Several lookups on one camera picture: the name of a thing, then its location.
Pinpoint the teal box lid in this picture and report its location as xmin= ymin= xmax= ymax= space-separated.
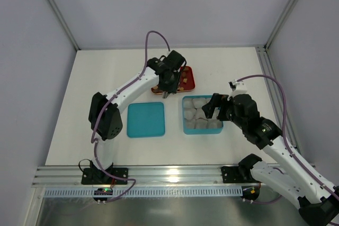
xmin=127 ymin=102 xmax=165 ymax=138

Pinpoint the aluminium front rail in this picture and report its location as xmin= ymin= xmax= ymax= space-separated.
xmin=31 ymin=164 xmax=316 ymax=187

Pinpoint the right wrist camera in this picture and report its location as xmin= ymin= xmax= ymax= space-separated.
xmin=229 ymin=80 xmax=247 ymax=97

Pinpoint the red chocolate tray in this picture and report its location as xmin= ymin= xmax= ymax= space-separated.
xmin=151 ymin=66 xmax=195 ymax=95

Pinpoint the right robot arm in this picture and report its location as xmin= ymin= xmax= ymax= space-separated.
xmin=202 ymin=93 xmax=338 ymax=225

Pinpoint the slotted cable duct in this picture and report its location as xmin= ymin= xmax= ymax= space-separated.
xmin=44 ymin=186 xmax=243 ymax=198

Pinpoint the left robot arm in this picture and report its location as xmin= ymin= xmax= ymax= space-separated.
xmin=88 ymin=50 xmax=186 ymax=171

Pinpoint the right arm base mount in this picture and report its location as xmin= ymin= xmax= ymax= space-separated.
xmin=221 ymin=154 xmax=262 ymax=184

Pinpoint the teal chocolate box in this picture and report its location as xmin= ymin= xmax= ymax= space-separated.
xmin=182 ymin=95 xmax=224 ymax=135

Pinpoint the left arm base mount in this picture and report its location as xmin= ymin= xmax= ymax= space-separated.
xmin=78 ymin=159 xmax=129 ymax=185

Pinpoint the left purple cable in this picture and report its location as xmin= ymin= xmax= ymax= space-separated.
xmin=91 ymin=30 xmax=171 ymax=203

